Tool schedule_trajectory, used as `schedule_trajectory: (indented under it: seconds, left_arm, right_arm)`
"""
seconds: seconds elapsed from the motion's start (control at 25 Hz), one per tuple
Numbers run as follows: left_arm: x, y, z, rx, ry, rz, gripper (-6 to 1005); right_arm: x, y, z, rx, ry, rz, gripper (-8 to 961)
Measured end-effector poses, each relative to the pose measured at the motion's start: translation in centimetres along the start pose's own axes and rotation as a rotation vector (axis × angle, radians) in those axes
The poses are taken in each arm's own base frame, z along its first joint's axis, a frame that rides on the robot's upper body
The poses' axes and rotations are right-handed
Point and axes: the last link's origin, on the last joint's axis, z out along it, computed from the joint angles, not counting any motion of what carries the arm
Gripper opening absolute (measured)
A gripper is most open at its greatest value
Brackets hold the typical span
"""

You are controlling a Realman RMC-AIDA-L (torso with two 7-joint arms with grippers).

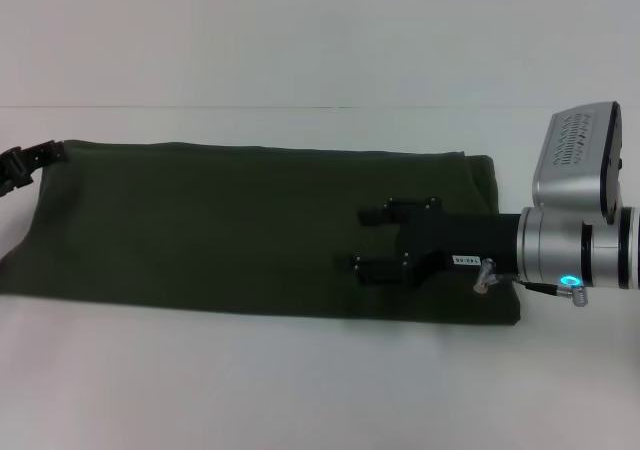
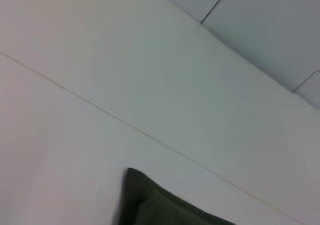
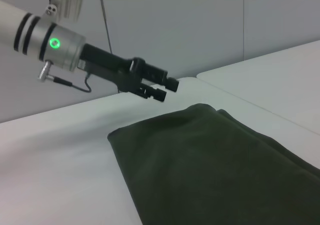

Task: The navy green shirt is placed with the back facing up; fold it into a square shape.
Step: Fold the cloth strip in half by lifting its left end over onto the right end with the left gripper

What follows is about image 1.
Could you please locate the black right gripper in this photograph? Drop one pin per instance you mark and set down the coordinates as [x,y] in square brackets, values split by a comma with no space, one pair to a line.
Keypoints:
[465,242]

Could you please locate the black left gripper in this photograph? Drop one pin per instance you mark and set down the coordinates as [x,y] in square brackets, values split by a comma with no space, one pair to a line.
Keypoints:
[15,167]

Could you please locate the dark green t-shirt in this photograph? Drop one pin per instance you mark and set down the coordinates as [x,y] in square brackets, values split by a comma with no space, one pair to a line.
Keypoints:
[200,235]

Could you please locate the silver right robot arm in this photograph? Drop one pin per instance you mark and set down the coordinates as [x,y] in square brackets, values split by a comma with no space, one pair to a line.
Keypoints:
[580,250]

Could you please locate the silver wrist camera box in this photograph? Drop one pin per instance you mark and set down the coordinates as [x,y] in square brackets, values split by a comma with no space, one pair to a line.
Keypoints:
[570,165]

